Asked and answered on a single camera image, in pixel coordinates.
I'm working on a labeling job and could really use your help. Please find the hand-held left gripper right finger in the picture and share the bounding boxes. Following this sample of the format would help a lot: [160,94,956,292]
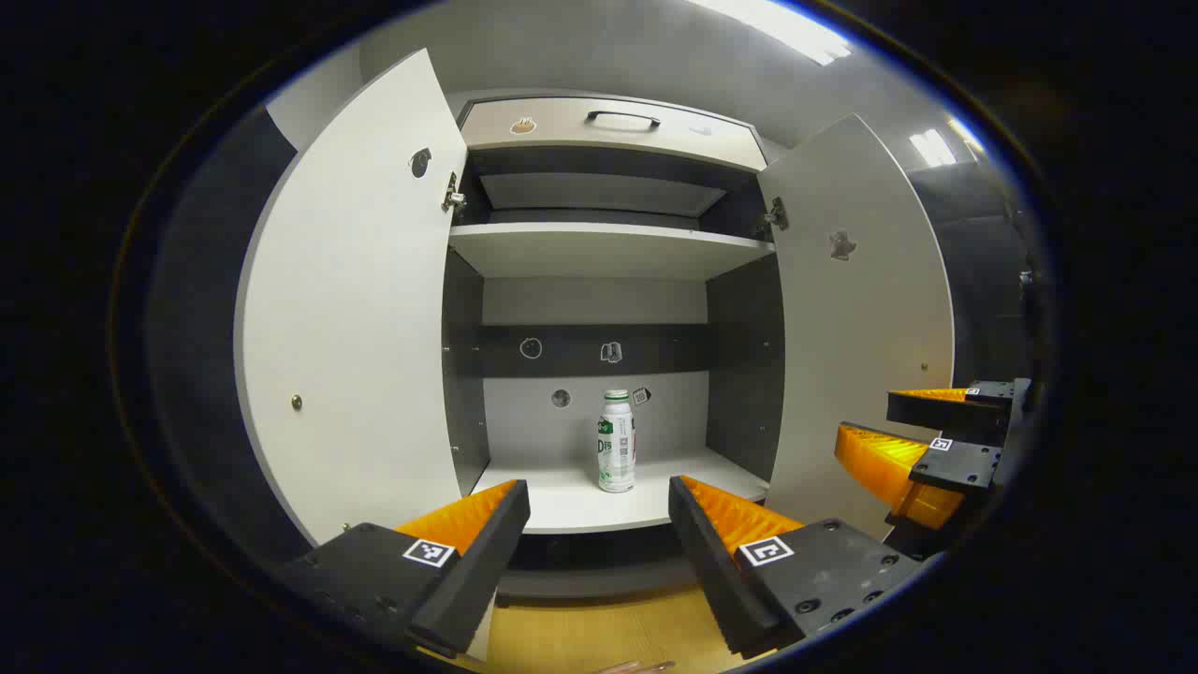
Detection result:
[668,475,928,659]

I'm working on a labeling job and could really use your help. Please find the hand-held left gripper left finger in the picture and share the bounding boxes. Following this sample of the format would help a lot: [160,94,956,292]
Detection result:
[281,479,532,659]

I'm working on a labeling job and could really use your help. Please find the white bottle with green label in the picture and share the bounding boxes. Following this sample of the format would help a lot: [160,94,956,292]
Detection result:
[596,389,637,493]

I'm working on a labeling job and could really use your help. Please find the white and grey cabinet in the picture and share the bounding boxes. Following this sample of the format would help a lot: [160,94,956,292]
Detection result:
[440,89,787,600]

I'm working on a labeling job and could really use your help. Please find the white cabinet shelf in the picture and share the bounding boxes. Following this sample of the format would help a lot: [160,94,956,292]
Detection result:
[447,223,776,282]

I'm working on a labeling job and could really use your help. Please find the large ceiling light panel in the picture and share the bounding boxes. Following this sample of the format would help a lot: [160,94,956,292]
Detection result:
[688,0,853,66]

